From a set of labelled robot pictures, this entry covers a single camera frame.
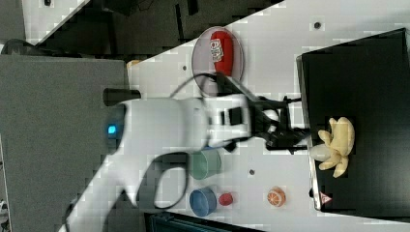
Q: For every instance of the grey round plate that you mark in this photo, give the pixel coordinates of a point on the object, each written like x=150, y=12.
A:
x=201, y=61

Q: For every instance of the silver black toaster oven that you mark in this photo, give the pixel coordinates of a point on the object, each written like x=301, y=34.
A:
x=366, y=81

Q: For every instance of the small red cup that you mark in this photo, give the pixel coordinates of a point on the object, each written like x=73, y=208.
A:
x=226, y=199

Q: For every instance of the orange slice toy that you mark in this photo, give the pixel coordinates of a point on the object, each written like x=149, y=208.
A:
x=276, y=197

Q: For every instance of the blue cup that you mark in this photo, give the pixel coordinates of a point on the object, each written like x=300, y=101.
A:
x=203, y=202

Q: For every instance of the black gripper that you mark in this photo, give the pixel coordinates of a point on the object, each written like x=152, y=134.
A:
x=270, y=120

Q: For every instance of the grey partition board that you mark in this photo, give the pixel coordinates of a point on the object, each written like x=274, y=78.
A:
x=53, y=131

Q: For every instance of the red ketchup bottle toy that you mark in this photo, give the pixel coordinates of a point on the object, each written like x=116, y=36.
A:
x=221, y=47

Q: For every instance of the black cylinder post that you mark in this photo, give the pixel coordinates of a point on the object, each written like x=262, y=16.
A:
x=112, y=96

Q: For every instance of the yellow peeled plush banana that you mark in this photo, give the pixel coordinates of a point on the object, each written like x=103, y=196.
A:
x=337, y=144

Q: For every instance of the green cup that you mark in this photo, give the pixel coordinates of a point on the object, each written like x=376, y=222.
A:
x=204, y=164

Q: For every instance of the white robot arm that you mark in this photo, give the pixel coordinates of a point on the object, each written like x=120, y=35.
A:
x=151, y=136

